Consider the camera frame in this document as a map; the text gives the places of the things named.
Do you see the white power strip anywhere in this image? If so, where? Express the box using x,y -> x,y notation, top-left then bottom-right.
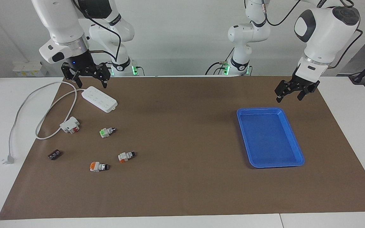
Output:
81,86 -> 118,113

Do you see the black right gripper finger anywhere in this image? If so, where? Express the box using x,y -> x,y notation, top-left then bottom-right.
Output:
61,62 -> 83,89
94,62 -> 111,89

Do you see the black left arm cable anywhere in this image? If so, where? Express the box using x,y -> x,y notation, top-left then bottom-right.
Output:
262,0 -> 363,68

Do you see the blue plastic tray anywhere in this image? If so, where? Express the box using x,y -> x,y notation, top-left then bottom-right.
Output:
236,107 -> 305,168

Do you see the white red circuit breaker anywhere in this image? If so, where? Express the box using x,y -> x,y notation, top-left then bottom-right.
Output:
59,116 -> 80,134

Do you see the selector switch with white block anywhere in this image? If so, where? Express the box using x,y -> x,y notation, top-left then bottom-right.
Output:
118,151 -> 136,164

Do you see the white power cord with plug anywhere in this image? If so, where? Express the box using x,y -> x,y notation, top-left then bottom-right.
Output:
2,81 -> 86,165

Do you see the selector switch with orange block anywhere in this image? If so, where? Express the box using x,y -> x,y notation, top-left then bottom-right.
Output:
90,161 -> 110,173

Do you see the selector switch with green block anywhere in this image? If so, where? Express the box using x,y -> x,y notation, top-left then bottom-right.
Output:
99,127 -> 116,139

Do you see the brown table mat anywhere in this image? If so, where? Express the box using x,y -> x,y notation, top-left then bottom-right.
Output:
0,75 -> 365,220

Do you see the white wall box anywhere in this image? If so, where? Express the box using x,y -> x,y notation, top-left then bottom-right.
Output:
13,61 -> 48,77

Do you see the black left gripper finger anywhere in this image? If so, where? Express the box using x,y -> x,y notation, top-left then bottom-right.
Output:
274,80 -> 294,104
297,81 -> 320,101

